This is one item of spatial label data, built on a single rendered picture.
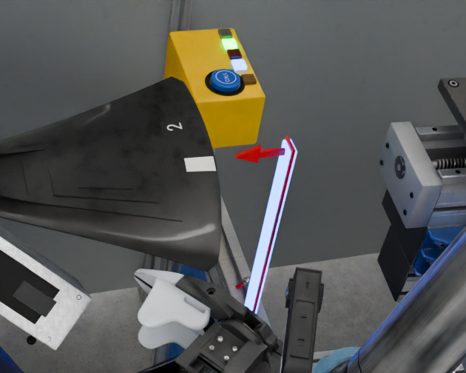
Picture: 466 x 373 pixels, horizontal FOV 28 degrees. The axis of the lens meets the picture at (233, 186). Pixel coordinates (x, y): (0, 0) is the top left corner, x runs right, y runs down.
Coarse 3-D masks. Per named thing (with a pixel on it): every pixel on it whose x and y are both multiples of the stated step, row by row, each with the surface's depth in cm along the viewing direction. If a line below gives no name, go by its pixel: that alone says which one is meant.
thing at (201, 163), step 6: (210, 156) 99; (186, 162) 98; (192, 162) 98; (198, 162) 98; (204, 162) 98; (210, 162) 98; (186, 168) 97; (192, 168) 98; (198, 168) 98; (204, 168) 98; (210, 168) 98
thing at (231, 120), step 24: (168, 48) 134; (192, 48) 131; (216, 48) 132; (240, 48) 133; (168, 72) 136; (192, 72) 127; (240, 72) 129; (192, 96) 124; (216, 96) 124; (240, 96) 125; (264, 96) 126; (216, 120) 126; (240, 120) 128; (216, 144) 130; (240, 144) 131
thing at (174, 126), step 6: (174, 120) 100; (180, 120) 100; (162, 126) 99; (168, 126) 100; (174, 126) 100; (180, 126) 100; (168, 132) 99; (174, 132) 99; (180, 132) 99; (186, 132) 99
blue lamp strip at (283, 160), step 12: (288, 156) 102; (276, 180) 106; (276, 192) 106; (276, 204) 107; (264, 228) 112; (264, 240) 112; (264, 252) 113; (252, 276) 118; (252, 288) 119; (252, 300) 120
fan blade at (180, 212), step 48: (144, 96) 101; (0, 144) 96; (48, 144) 96; (96, 144) 97; (144, 144) 98; (192, 144) 99; (0, 192) 91; (48, 192) 92; (96, 192) 93; (144, 192) 95; (192, 192) 96; (96, 240) 91; (144, 240) 92; (192, 240) 94
